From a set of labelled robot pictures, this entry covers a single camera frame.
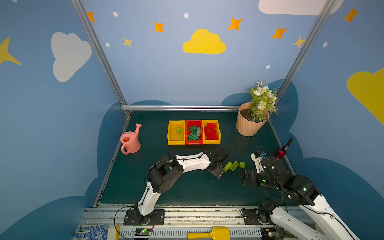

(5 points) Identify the red lego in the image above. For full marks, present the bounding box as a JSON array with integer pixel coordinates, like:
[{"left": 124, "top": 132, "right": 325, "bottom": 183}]
[{"left": 205, "top": 132, "right": 219, "bottom": 141}]

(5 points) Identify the red long lego brick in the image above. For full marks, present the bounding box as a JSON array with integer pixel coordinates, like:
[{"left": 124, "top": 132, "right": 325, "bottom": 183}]
[{"left": 204, "top": 127, "right": 211, "bottom": 135}]

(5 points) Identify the dark green lego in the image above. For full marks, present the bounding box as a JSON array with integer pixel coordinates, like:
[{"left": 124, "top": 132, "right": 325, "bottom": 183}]
[
  {"left": 189, "top": 133, "right": 200, "bottom": 141},
  {"left": 187, "top": 135, "right": 196, "bottom": 141},
  {"left": 189, "top": 126, "right": 197, "bottom": 134},
  {"left": 196, "top": 127, "right": 201, "bottom": 137}
]

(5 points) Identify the dark green lego top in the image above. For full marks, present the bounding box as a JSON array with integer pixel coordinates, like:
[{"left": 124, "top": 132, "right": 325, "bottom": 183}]
[{"left": 189, "top": 126, "right": 197, "bottom": 134}]

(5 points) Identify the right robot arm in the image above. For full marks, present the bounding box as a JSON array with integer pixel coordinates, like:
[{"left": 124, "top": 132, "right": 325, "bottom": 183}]
[{"left": 238, "top": 154, "right": 358, "bottom": 240}]

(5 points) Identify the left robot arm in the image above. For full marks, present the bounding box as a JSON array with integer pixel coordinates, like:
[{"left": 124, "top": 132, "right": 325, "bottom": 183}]
[{"left": 134, "top": 148, "right": 229, "bottom": 217}]

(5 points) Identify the right yellow bin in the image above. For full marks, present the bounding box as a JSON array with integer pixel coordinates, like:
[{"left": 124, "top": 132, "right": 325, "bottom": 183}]
[{"left": 202, "top": 120, "right": 221, "bottom": 145}]

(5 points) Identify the yellow bin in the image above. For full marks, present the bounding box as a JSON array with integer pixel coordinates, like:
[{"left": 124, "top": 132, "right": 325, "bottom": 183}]
[
  {"left": 202, "top": 120, "right": 221, "bottom": 145},
  {"left": 167, "top": 120, "right": 186, "bottom": 146}
]

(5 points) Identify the beige ribbed flower pot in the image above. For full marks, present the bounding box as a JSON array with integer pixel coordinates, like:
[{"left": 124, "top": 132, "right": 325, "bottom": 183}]
[{"left": 236, "top": 103, "right": 269, "bottom": 137}]

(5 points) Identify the red middle bin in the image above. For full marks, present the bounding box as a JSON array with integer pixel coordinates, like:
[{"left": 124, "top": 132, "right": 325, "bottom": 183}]
[{"left": 186, "top": 120, "right": 203, "bottom": 145}]

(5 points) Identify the left yellow bin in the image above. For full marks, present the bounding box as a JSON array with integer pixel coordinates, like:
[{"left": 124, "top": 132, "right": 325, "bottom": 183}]
[{"left": 167, "top": 120, "right": 186, "bottom": 146}]

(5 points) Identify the white artificial flower plant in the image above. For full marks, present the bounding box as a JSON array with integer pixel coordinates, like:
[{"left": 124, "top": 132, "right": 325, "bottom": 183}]
[{"left": 247, "top": 81, "right": 279, "bottom": 123}]

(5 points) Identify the yellow toy shovel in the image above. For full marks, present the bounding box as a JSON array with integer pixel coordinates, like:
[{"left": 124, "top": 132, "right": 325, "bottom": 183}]
[{"left": 188, "top": 227, "right": 230, "bottom": 240}]

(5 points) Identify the pink watering can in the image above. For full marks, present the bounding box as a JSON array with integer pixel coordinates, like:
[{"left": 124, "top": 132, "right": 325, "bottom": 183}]
[{"left": 120, "top": 124, "right": 142, "bottom": 155}]

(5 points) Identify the left circuit board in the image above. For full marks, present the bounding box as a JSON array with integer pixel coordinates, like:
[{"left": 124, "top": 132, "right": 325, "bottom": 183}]
[{"left": 135, "top": 229, "right": 153, "bottom": 237}]

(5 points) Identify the blue white woven cloth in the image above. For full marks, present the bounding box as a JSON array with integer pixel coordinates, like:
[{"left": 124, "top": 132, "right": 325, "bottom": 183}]
[{"left": 74, "top": 225, "right": 109, "bottom": 240}]

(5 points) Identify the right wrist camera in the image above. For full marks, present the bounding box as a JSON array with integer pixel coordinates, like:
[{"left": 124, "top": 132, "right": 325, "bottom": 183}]
[{"left": 251, "top": 151, "right": 266, "bottom": 173}]

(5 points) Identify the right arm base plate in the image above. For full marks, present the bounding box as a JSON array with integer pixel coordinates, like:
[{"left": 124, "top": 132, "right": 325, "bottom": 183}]
[{"left": 241, "top": 208, "right": 270, "bottom": 225}]

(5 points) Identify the aluminium back rail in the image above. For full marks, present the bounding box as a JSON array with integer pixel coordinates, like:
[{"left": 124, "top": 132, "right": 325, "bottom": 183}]
[{"left": 121, "top": 105, "right": 240, "bottom": 112}]

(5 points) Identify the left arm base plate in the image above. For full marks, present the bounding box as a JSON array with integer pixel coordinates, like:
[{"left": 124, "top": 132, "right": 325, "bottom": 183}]
[{"left": 123, "top": 209, "right": 165, "bottom": 226}]

